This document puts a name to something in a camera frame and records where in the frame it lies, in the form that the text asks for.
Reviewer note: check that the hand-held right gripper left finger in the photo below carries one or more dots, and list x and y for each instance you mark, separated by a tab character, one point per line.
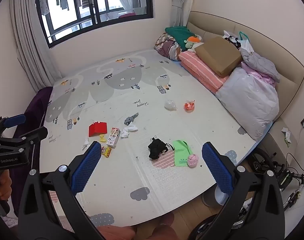
88	170

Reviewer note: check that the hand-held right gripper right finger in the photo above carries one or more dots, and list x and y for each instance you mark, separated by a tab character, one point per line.
216	172

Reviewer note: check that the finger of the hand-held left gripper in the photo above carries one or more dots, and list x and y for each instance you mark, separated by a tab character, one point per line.
34	134
14	120

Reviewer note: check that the yellow wrapper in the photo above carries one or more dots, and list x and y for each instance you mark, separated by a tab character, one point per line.
102	138

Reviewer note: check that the person's left hand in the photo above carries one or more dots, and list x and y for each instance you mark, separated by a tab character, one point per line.
3	185

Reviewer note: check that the purple cloth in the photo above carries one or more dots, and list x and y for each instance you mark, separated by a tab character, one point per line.
34	110

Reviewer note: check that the yellow and red snack packet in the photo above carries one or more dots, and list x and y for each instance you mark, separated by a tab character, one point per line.
106	152

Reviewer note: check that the pink cloth ball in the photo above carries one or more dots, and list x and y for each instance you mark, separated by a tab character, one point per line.
193	160

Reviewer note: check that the white paper scrap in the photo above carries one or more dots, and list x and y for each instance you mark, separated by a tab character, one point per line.
86	143

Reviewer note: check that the white round bin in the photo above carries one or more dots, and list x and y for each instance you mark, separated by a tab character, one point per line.
215	200

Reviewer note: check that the green pouch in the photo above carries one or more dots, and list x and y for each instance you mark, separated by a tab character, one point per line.
182	152

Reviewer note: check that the white carton with red print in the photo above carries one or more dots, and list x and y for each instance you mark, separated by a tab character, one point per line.
113	137

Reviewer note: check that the red cardboard box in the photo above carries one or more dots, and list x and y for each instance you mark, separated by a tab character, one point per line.
98	129

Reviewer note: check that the grey rag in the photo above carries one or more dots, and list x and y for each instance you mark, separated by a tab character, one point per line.
129	120

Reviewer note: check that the black cloth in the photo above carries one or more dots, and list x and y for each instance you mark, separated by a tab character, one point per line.
155	147

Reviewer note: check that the folded bicycle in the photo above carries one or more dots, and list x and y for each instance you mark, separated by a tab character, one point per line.
284	177

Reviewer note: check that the orange plastic wrapper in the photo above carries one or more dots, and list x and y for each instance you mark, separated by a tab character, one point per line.
189	106

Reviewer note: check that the large white plastic bag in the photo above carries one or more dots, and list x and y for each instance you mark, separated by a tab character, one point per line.
249	102

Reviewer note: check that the person's own legs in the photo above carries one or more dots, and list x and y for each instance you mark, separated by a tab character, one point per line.
164	231

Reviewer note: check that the paper tags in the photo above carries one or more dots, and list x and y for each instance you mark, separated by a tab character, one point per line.
286	133

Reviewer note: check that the long grey curtain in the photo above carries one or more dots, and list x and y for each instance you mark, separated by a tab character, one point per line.
32	42

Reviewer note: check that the clear plastic wrap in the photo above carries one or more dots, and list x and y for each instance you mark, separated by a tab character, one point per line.
170	105

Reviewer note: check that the pink striped pillow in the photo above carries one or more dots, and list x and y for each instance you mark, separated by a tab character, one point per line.
201	70

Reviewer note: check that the pink cloth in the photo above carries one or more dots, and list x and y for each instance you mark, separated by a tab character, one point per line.
265	77

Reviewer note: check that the brown cardboard box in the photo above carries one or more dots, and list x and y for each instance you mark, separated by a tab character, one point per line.
219	55

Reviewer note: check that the grey quilted jacket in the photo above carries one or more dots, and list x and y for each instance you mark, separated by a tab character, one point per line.
260	62

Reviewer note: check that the green and orange plush toy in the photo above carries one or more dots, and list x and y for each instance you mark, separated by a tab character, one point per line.
191	42

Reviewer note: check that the black and white patterned bag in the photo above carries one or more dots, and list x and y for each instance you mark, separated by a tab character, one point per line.
230	38

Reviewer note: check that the black framed window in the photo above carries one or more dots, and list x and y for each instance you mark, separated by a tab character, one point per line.
92	10

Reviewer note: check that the striped multicolour quilt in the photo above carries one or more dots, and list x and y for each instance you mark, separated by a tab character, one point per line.
168	46

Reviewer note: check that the beige padded headboard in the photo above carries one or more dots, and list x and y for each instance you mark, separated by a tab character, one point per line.
279	50

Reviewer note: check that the green knitted blanket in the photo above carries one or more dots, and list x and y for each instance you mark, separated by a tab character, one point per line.
178	33

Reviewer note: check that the tied grey curtain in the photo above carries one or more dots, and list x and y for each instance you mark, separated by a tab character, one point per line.
179	2

